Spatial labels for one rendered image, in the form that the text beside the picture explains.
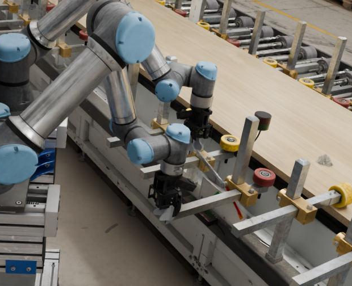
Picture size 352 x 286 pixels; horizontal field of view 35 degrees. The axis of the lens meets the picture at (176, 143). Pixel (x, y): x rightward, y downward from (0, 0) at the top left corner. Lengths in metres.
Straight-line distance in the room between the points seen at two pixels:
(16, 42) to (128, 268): 1.41
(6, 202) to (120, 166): 1.79
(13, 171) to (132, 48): 0.41
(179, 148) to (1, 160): 0.56
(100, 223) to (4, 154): 1.87
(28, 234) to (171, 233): 1.38
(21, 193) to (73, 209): 1.70
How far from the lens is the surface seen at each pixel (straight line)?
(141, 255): 3.01
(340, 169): 2.30
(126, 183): 3.24
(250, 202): 2.05
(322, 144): 2.44
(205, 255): 2.73
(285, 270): 2.03
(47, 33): 2.03
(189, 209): 1.91
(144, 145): 1.63
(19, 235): 1.67
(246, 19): 4.14
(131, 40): 1.38
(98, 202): 3.34
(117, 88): 1.63
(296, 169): 1.84
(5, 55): 1.94
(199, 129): 2.01
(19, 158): 1.38
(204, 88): 1.94
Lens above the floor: 1.96
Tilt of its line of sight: 29 degrees down
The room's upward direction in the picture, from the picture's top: 10 degrees clockwise
